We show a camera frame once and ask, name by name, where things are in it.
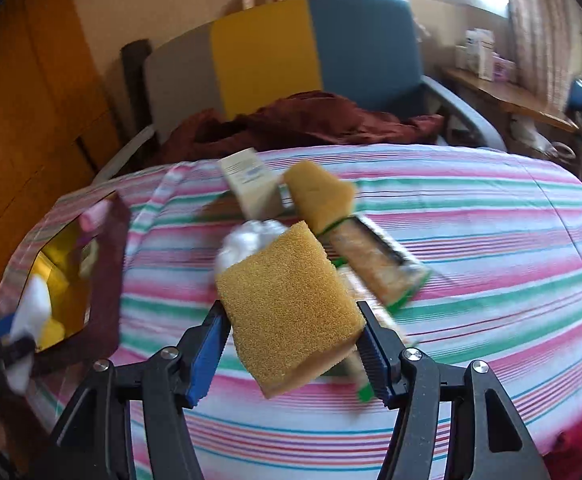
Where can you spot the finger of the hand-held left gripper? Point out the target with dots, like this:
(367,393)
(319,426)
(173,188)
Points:
(21,347)

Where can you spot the white plastic bag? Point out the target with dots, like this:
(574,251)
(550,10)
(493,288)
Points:
(248,242)

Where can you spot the maroon jacket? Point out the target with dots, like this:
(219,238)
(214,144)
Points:
(296,125)

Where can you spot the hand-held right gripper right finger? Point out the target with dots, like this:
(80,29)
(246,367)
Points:
(376,360)

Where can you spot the pink box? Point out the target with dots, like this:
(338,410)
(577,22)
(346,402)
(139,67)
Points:
(503,69)

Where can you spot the wooden side shelf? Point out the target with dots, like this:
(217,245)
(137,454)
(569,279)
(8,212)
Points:
(511,97)

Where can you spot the striped tablecloth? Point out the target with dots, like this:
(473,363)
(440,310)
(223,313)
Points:
(471,240)

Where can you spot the gold tin box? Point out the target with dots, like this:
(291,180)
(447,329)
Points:
(111,270)

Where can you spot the small white box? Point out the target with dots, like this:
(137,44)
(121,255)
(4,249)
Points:
(461,56)

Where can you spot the yellow sponge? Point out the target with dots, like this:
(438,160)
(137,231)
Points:
(321,195)
(281,300)

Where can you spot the clear grain packet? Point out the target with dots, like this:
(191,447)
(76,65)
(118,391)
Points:
(376,260)
(366,290)

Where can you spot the grey yellow blue chair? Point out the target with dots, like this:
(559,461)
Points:
(266,60)

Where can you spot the white cardboard box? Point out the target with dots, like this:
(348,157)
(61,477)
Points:
(251,180)

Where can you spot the pink hair roller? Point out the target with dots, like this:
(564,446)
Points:
(96,216)

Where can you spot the black rolled mat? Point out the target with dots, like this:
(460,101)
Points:
(136,85)

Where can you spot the white blue box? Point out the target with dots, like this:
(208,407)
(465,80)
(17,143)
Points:
(481,52)

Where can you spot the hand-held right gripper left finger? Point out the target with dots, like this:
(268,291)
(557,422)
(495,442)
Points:
(203,355)

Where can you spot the blue round object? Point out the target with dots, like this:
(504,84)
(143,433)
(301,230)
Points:
(580,94)

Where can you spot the wooden wardrobe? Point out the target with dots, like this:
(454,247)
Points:
(31,110)

